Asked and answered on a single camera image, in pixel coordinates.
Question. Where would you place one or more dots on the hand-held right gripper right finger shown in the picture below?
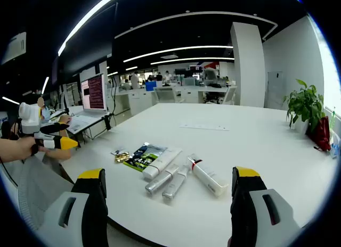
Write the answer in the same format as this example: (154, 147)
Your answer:
(255, 209)

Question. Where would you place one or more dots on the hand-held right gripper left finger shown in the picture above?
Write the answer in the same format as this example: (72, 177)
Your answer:
(80, 204)

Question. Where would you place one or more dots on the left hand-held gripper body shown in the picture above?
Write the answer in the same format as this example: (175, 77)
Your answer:
(30, 119)

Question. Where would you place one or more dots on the red collar skincare bottle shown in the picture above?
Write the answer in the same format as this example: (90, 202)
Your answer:
(207, 177)

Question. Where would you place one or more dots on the small clear skincare sachet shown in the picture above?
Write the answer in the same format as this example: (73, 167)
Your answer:
(117, 151)

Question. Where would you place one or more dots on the gold skincare sachet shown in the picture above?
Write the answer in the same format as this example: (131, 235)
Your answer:
(122, 157)

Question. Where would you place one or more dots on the green dark skincare sachet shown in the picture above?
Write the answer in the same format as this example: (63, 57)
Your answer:
(144, 157)

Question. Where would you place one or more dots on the small white skincare bottle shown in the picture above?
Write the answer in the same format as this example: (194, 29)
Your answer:
(160, 181)
(175, 185)

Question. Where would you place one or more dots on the white skincare tube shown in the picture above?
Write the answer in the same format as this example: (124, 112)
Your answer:
(162, 163)

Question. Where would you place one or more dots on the white paper sheets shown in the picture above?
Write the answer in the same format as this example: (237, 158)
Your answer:
(82, 123)

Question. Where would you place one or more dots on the grey mesh office chair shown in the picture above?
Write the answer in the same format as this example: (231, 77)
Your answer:
(37, 193)

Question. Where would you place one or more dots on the open laptop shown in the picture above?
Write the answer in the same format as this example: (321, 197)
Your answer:
(93, 92)

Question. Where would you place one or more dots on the black desk clamp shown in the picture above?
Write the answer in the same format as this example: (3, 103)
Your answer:
(107, 123)

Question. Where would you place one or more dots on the ceiling air vent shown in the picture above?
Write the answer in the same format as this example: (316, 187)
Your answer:
(15, 47)

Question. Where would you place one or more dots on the black hanging screen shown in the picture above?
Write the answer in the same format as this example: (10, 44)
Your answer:
(90, 36)

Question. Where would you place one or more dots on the red bag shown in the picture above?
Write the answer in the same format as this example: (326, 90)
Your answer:
(321, 135)

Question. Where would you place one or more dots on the blue plastic item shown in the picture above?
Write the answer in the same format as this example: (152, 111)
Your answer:
(335, 147)

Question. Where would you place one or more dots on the blue box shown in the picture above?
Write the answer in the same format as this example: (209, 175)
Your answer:
(150, 86)

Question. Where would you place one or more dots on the white office chair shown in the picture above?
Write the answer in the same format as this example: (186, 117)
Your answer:
(229, 95)
(165, 95)

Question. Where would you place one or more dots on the potted green plant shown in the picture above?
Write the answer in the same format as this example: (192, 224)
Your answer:
(305, 103)

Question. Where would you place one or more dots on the white office desk row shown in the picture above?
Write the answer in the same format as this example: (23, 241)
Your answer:
(186, 93)

